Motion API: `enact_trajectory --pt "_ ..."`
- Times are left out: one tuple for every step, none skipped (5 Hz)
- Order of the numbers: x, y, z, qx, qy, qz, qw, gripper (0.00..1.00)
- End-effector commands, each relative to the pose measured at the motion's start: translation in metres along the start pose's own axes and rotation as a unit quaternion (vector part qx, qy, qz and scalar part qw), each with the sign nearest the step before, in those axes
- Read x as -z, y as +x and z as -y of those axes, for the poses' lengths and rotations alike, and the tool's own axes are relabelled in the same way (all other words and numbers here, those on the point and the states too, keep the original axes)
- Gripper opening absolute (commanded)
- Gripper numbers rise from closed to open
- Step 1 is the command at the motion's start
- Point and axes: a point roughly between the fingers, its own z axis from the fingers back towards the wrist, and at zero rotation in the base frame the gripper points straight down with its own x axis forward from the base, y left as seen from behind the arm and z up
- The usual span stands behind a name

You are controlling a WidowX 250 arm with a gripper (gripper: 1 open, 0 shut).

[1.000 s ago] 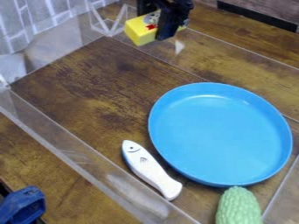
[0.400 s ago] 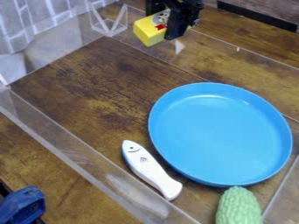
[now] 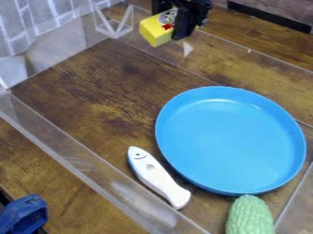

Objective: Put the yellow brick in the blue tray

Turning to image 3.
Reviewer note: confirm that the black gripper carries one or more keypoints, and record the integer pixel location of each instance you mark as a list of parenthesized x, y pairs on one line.
[(191, 14)]

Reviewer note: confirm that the yellow butter brick toy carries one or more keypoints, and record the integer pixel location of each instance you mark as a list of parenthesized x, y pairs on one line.
[(157, 28)]

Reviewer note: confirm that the blue round tray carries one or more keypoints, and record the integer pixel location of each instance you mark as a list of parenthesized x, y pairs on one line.
[(230, 140)]

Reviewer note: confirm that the black bar on table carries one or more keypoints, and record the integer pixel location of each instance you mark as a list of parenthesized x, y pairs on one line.
[(289, 13)]

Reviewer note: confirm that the white checkered curtain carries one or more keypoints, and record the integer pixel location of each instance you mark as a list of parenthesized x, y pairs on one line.
[(28, 18)]

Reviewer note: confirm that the white wooden fish toy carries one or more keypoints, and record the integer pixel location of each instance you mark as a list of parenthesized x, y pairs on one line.
[(153, 175)]

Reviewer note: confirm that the green bitter gourd toy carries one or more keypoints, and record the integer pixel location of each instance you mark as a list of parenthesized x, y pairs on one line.
[(249, 217)]

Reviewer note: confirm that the blue clamp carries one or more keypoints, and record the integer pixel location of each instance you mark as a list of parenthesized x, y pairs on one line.
[(24, 215)]

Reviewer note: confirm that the clear acrylic enclosure wall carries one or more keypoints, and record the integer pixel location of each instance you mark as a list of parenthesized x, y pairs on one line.
[(98, 83)]

